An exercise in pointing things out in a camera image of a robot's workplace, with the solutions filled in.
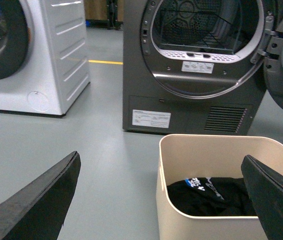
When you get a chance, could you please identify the beige plastic laundry hamper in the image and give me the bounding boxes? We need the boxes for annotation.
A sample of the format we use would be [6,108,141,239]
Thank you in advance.
[156,134,283,240]

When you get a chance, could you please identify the yellow floor tape line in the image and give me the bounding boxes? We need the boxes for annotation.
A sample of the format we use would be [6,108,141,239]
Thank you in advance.
[88,59,124,65]

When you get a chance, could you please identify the black printed garment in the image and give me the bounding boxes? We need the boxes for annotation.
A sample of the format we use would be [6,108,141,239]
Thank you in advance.
[167,177,257,217]

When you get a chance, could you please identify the white washing machine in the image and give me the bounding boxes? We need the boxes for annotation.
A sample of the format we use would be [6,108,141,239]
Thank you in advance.
[0,0,90,116]

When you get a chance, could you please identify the grey tumble dryer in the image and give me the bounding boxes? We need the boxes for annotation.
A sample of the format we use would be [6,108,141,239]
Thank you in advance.
[122,0,278,135]

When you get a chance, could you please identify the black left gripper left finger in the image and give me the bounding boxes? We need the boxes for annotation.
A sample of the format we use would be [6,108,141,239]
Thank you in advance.
[0,151,81,240]

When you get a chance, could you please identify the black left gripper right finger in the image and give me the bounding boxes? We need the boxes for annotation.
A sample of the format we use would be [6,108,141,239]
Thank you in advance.
[241,155,283,240]

